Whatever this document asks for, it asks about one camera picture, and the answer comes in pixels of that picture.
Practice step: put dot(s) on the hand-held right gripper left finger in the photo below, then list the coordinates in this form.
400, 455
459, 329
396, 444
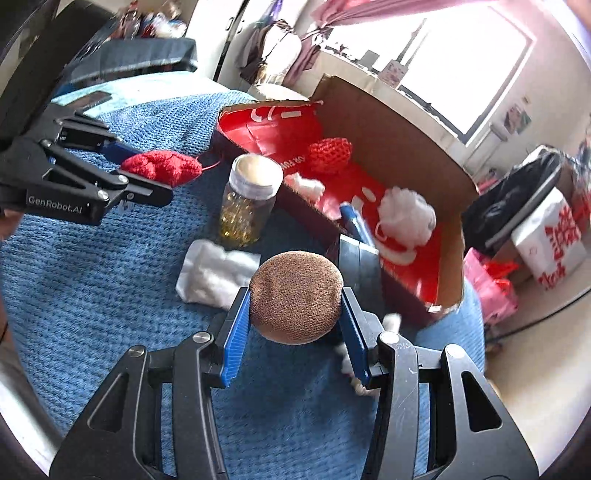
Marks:
235, 332

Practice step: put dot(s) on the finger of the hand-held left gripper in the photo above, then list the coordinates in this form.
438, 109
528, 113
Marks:
117, 148
147, 191

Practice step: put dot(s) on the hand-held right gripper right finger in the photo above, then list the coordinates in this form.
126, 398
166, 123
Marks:
358, 337

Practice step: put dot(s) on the red fluffy cloth with label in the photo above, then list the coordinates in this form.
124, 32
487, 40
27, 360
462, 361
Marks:
161, 166

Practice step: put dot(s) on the cream crochet scrunchie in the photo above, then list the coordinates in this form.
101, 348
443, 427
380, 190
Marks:
391, 322

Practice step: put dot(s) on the white cloth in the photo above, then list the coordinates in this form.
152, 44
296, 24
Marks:
207, 272

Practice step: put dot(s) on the beige round puff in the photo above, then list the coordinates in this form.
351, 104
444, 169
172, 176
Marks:
295, 300

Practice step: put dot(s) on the blue tissue pack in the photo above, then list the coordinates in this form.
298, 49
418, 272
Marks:
355, 226

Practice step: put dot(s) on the white mesh bath loofah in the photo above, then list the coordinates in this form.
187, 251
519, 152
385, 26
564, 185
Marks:
406, 212

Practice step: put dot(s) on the white fluffy scrunchie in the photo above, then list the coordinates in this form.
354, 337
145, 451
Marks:
307, 184

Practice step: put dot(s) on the red mesh knit scrubber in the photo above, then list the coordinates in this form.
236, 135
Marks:
330, 154

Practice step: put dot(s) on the cardboard box red inside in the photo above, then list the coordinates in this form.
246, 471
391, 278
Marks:
392, 138

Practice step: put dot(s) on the black small box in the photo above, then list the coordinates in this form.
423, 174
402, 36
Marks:
360, 277

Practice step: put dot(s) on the light blue bed sheet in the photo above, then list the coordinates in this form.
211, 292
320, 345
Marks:
138, 90

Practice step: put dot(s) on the blue knit blanket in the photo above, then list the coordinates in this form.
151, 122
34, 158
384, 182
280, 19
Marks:
115, 258

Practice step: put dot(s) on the clear jar with gold beads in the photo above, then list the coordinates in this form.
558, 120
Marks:
244, 217

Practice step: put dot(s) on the cluster of small bottles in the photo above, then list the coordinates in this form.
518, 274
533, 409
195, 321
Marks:
157, 23

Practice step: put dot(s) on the pink plastic bag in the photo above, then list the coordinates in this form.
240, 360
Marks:
485, 295

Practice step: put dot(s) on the white wardrobe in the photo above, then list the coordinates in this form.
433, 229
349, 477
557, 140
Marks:
207, 37

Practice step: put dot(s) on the red plastic bag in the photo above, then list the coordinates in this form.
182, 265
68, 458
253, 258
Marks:
501, 272

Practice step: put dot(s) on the black metal clothes rack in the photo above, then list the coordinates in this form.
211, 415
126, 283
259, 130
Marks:
545, 314

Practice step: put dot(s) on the cream quilted bag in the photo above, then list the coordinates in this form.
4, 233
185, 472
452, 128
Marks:
281, 55

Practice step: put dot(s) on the dark hanging clothes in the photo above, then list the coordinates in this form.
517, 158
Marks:
508, 198

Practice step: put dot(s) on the pink curtain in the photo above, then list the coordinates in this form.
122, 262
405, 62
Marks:
307, 60

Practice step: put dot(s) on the white paper bag red print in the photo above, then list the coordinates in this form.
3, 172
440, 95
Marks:
549, 240

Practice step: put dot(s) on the pink printed card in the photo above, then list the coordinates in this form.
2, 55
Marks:
395, 74

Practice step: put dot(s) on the bright window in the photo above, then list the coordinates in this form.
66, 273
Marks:
452, 69

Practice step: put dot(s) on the wall poster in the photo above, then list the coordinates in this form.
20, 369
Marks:
517, 119

